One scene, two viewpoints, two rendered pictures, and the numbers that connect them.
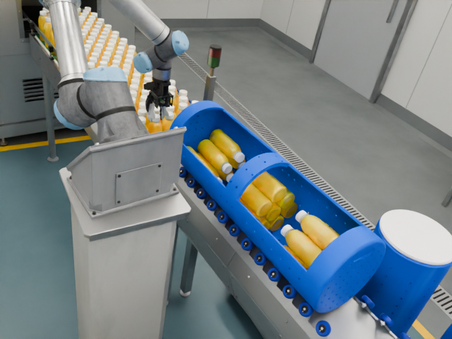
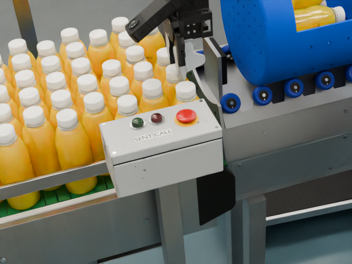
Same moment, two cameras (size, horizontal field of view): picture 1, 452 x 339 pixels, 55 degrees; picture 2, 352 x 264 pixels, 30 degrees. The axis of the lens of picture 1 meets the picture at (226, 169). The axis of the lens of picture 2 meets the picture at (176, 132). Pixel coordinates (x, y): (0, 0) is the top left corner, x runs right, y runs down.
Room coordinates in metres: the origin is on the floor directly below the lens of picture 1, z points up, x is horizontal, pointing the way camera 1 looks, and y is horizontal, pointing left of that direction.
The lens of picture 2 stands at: (1.13, 1.35, 1.82)
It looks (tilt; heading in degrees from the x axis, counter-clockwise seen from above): 39 degrees down; 297
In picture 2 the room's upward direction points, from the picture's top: 5 degrees counter-clockwise
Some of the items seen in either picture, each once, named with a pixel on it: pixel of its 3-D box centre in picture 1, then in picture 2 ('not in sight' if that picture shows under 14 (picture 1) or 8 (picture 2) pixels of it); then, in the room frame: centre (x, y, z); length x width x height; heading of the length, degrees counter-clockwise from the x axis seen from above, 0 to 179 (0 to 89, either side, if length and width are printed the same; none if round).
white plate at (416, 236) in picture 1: (418, 235); not in sight; (1.23, -0.73, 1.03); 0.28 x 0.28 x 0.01
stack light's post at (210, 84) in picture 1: (198, 161); (58, 158); (2.13, 0.17, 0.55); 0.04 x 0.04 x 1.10; 41
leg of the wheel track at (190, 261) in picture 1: (191, 255); (235, 240); (1.60, 0.09, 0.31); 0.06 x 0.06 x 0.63; 41
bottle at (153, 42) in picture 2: not in sight; (152, 58); (1.77, 0.19, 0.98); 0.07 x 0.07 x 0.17
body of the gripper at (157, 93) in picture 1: (161, 91); (184, 8); (1.61, 0.32, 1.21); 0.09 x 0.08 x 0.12; 41
